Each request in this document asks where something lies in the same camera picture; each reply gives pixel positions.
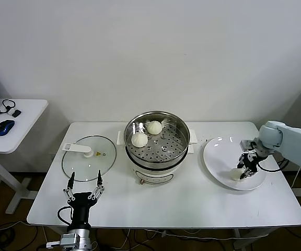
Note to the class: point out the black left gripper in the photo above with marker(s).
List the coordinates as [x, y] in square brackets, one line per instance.
[81, 201]

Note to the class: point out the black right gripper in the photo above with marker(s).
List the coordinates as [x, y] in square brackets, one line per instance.
[253, 160]

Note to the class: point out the white steamed baozi bun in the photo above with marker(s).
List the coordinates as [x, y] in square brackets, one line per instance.
[154, 127]
[139, 139]
[235, 174]

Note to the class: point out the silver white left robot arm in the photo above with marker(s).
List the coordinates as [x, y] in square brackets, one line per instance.
[83, 239]

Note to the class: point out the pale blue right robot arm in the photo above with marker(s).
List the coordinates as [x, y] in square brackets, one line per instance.
[296, 141]

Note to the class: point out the stainless steel steamer basket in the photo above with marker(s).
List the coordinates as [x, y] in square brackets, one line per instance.
[166, 149]

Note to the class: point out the white round plate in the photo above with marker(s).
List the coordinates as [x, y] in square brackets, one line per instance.
[218, 162]

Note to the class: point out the white table leg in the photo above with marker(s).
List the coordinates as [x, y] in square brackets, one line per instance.
[239, 235]

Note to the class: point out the white side table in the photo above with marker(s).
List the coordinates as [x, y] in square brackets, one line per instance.
[27, 125]

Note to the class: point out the blue black computer mouse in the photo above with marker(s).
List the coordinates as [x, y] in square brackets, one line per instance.
[4, 127]

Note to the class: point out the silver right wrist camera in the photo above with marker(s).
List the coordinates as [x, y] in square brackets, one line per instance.
[247, 145]

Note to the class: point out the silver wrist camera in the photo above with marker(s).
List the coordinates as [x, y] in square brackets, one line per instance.
[247, 145]
[65, 240]

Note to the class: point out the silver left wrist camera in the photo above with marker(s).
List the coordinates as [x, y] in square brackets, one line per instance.
[65, 240]

